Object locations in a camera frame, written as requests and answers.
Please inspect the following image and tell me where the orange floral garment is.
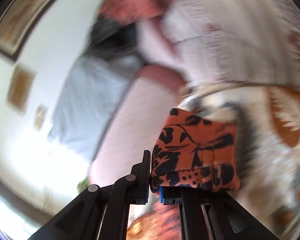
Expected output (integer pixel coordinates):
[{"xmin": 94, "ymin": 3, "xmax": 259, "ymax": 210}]
[{"xmin": 125, "ymin": 107, "xmax": 241, "ymax": 240}]

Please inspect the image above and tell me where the green white patterned pillow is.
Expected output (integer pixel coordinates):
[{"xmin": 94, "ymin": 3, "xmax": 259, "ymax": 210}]
[{"xmin": 77, "ymin": 177, "xmax": 90, "ymax": 194}]

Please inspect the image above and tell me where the pink quilted bolster cushion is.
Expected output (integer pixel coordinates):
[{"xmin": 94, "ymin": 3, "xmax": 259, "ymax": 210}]
[{"xmin": 89, "ymin": 64, "xmax": 186, "ymax": 187}]

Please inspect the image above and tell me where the cream leaf-pattern blanket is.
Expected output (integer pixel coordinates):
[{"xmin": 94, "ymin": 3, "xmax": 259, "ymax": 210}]
[{"xmin": 178, "ymin": 83, "xmax": 300, "ymax": 239}]

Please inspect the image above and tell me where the grey pillow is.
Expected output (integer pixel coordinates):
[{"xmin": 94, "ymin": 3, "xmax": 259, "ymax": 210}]
[{"xmin": 49, "ymin": 54, "xmax": 145, "ymax": 160}]

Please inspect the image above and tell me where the black furry cloth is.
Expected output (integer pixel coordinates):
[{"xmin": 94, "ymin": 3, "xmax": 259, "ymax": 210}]
[{"xmin": 85, "ymin": 17, "xmax": 138, "ymax": 59}]

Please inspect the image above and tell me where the pink quilted bedspread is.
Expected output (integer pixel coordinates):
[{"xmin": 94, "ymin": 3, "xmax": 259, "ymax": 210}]
[{"xmin": 138, "ymin": 0, "xmax": 213, "ymax": 83}]

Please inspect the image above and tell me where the striped beige folded quilt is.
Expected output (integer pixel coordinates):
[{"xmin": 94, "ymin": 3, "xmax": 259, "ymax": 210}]
[{"xmin": 165, "ymin": 0, "xmax": 300, "ymax": 88}]

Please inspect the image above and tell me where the salmon orange towel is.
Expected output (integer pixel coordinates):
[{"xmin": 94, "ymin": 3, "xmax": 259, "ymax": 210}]
[{"xmin": 98, "ymin": 0, "xmax": 163, "ymax": 26}]

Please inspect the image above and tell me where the beige wall switch plate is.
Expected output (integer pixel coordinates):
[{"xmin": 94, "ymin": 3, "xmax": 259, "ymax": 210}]
[{"xmin": 7, "ymin": 65, "xmax": 36, "ymax": 113}]

